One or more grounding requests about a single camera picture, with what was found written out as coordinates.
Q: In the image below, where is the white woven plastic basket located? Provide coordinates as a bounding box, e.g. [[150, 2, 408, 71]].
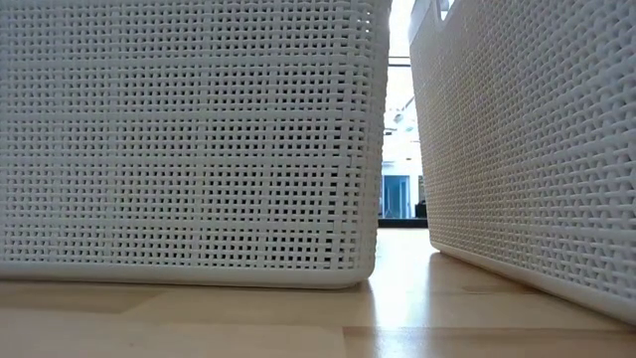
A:
[[407, 0, 636, 327], [0, 0, 394, 291]]

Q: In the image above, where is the blue door panel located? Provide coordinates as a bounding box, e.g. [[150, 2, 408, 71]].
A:
[[381, 173, 413, 220]]

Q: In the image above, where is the black metal table frame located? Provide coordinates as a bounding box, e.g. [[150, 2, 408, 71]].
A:
[[377, 217, 429, 230]]

